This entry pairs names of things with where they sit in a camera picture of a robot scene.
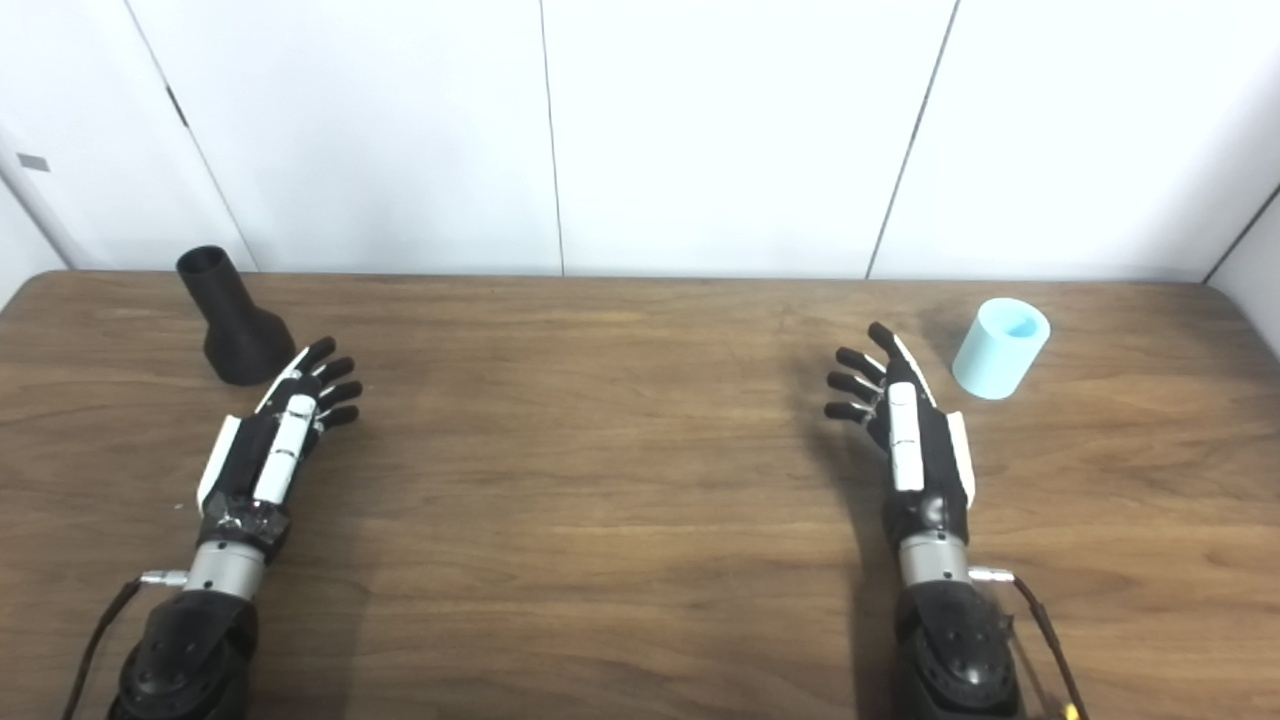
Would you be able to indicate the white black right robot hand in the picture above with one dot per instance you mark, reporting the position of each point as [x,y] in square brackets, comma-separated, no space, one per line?
[930,470]

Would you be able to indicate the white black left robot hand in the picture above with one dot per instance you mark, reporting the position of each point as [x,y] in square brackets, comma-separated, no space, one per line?
[247,462]

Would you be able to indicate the black funnel-shaped nozzle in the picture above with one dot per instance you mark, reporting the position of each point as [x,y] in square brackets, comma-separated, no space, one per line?
[240,335]

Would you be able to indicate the light blue cup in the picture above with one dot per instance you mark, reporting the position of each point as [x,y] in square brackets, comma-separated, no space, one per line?
[995,355]

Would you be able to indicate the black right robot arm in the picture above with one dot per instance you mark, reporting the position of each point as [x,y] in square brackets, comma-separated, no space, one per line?
[955,640]

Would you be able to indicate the small grey wall tag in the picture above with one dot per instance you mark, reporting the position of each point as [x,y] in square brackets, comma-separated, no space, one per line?
[33,162]

